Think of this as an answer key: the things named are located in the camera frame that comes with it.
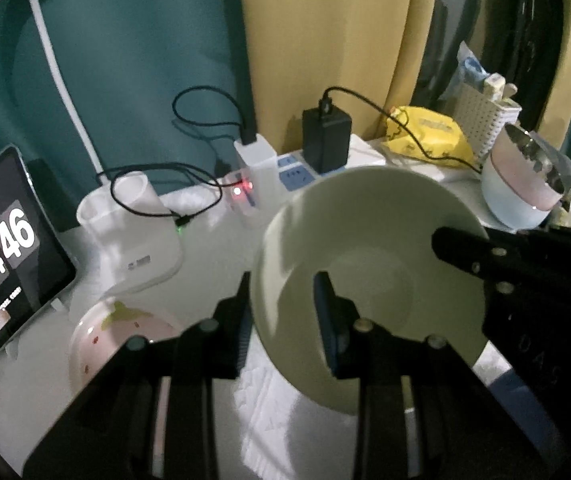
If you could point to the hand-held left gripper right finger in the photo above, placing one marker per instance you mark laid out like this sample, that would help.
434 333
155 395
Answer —
324 330

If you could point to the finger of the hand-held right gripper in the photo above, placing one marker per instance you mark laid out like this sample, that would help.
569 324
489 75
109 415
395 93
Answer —
465 252

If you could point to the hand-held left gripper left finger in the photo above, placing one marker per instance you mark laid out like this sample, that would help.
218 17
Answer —
238 330

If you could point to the blue plate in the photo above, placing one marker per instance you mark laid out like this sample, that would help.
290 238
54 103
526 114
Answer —
520 400

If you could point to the pale green bowl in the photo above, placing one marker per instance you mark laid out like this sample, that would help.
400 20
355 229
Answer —
365 220

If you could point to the strawberry print plate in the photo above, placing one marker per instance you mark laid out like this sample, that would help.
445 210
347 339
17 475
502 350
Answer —
110 340

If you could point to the light blue bowl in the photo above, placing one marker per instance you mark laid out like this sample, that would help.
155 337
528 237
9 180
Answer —
505 205

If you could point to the white textured tablecloth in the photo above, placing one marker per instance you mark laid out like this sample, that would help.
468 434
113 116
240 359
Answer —
215 260

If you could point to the pink steel-lined bowl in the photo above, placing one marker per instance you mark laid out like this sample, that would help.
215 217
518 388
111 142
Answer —
515 175

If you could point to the yellow packet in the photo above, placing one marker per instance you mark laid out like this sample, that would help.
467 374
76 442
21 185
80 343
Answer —
430 135

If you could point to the white desk lamp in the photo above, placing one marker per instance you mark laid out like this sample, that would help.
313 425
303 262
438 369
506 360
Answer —
135 250

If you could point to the white plastic basket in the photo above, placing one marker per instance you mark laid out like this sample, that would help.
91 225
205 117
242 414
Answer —
480 115

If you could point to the white power strip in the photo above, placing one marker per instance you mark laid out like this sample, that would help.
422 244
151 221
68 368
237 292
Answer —
295 172

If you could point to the blue white snack packet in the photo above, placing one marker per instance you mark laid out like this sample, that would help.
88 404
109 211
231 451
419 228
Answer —
470 67

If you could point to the tablet showing clock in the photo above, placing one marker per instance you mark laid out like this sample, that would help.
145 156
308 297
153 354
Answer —
15 260

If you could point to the yellow curtain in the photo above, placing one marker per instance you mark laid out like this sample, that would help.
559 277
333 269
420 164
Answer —
315 35

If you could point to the teal curtain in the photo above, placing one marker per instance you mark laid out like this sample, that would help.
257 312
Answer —
140 35

